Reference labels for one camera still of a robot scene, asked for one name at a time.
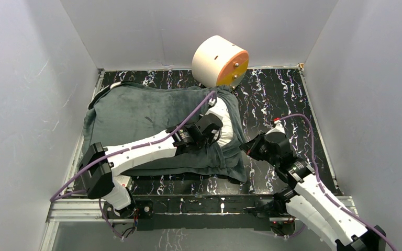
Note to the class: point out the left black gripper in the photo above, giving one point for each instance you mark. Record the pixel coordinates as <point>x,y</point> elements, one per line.
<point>211,121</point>

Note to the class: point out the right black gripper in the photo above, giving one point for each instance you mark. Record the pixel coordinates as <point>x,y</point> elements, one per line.
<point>250,147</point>

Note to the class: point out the grey plush pillowcase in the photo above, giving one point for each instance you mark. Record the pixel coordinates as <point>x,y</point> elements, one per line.
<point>132,111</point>

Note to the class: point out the white pillow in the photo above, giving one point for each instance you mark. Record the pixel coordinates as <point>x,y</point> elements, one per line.
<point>221,111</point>

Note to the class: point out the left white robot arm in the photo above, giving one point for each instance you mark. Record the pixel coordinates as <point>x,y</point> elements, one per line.
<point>100,165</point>

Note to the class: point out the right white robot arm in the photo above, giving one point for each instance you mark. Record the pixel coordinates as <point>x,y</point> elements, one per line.
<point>308,200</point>

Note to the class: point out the white orange cylindrical drum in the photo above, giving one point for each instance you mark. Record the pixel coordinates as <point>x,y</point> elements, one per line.
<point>218,61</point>

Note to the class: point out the white labelled power box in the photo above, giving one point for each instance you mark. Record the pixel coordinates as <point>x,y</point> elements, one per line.
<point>124,181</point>

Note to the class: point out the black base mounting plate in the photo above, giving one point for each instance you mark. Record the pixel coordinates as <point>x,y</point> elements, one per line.
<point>255,212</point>

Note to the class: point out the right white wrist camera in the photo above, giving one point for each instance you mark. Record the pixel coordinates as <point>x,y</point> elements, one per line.
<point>276,126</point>

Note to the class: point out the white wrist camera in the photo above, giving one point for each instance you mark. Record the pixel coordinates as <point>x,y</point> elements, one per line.
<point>276,126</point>
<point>212,102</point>

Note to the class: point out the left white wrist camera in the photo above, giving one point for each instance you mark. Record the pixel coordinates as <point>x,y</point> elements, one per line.
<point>212,102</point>

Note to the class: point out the aluminium left frame rail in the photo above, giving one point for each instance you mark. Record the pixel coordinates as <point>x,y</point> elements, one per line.
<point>72,170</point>

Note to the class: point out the aluminium front frame rail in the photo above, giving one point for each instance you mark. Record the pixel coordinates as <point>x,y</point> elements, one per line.
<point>83,211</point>

